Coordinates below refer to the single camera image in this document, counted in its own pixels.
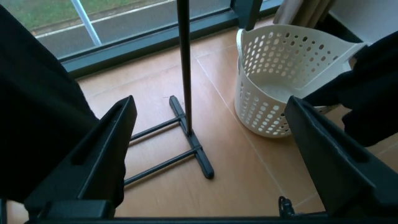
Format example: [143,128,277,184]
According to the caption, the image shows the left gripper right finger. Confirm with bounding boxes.
[284,95,398,218]

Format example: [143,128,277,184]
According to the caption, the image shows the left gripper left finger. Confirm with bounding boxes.
[24,95,138,220]

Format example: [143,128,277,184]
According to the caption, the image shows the black shorts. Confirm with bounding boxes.
[0,4,127,208]

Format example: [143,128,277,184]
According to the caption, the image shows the white laundry basket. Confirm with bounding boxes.
[234,24,368,139]

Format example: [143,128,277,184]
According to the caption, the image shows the black clothes rack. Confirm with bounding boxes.
[123,0,215,187]

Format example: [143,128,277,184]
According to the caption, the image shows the window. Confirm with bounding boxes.
[0,0,284,78]

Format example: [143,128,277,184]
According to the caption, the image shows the beige curtain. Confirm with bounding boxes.
[272,0,338,29]

